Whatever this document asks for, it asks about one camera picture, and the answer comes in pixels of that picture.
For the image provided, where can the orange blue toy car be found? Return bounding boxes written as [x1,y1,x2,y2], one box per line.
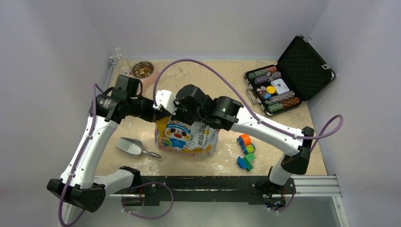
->
[237,134,255,155]

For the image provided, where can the yellow round chip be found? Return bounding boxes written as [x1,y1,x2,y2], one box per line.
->
[266,86,276,94]

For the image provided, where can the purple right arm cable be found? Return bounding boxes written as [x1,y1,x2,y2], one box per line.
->
[152,58,344,148]

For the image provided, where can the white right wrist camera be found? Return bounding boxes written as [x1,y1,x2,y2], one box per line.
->
[153,90,177,115]

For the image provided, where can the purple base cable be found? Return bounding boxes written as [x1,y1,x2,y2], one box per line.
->
[121,182,175,220]

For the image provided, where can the pink double pet bowl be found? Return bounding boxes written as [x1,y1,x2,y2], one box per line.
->
[127,61,159,93]

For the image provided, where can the white playing card box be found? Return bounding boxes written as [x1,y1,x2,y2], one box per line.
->
[271,79,290,95]

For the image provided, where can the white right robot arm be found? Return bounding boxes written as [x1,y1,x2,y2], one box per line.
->
[164,85,314,192]

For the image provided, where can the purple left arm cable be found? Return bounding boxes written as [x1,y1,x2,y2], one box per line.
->
[58,83,105,227]

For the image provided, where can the green blue toy blocks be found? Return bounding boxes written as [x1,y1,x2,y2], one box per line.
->
[236,153,255,172]

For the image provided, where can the metal food scoop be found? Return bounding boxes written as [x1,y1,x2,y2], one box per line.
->
[115,137,162,158]

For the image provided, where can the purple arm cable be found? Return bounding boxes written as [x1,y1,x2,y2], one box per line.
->
[152,58,344,148]
[58,83,105,227]

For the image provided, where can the clear plastic bottle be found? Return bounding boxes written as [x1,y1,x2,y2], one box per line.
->
[114,47,131,76]

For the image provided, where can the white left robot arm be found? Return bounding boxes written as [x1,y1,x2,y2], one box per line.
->
[47,75,165,212]

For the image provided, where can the black poker chip case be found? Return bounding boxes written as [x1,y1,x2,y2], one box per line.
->
[244,35,336,116]

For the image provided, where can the cat food bag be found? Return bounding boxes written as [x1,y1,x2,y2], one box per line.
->
[155,117,219,157]

